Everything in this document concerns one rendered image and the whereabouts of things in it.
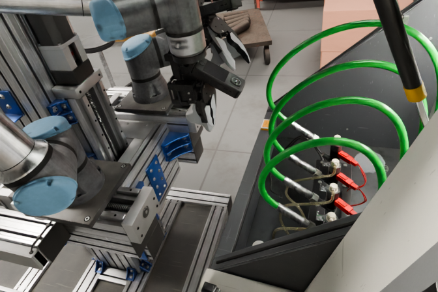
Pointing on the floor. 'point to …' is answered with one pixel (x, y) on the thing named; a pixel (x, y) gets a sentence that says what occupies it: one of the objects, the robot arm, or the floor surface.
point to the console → (390, 224)
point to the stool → (91, 44)
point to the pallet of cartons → (347, 10)
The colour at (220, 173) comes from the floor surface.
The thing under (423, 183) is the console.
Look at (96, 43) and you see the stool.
